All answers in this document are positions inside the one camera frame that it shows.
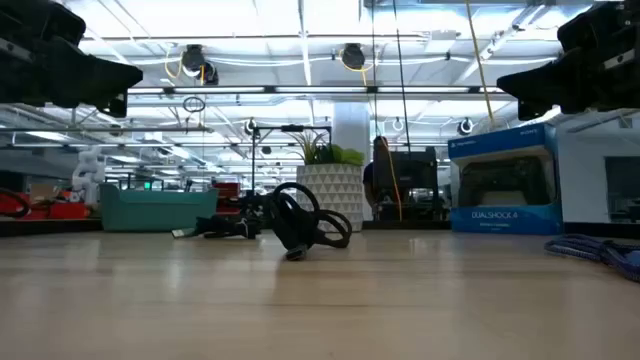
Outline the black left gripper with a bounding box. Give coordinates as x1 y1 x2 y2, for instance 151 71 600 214
0 0 144 119

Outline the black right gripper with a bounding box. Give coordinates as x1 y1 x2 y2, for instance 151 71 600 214
497 0 640 122

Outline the purple braided USB-C cable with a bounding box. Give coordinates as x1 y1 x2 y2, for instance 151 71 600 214
543 234 640 284

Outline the black USB-C cable bundle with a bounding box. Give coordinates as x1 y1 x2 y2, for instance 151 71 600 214
264 181 354 262
171 214 261 240

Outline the white humanoid robot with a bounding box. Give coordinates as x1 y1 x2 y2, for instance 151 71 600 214
72 145 107 204

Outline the white cabinet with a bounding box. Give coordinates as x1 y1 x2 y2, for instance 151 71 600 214
556 110 640 225

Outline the cardboard box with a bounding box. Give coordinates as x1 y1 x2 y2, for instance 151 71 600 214
29 183 59 202

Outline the red plastic storage bin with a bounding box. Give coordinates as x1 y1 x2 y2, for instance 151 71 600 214
213 181 242 216
19 201 92 221

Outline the blue DualShock controller box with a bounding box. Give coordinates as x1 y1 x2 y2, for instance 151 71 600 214
447 123 565 236

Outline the teal plastic bin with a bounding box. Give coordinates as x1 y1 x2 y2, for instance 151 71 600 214
98 182 220 233

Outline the black perforated case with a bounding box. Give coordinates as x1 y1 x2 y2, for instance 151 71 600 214
387 147 442 221

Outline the person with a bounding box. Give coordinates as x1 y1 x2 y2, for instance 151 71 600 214
362 134 401 221

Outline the white building column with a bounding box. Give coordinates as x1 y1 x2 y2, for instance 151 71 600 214
332 102 372 152

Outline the green succulent plant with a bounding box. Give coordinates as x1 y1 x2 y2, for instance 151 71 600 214
289 130 366 167

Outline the ceiling light strip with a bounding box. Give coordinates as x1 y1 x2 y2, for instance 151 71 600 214
127 85 504 96

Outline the white patterned plant pot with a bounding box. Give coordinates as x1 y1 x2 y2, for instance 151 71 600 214
295 164 365 233

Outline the yellow hanging cable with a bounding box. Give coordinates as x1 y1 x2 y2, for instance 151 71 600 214
464 0 497 126
382 138 404 222

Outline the black looped cable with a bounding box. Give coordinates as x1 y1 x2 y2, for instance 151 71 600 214
0 187 31 219

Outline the black hanging power cable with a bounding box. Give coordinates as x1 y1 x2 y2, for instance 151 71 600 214
391 0 413 154

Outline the black aluminium table frame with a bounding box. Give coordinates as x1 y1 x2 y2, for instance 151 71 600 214
0 218 640 237

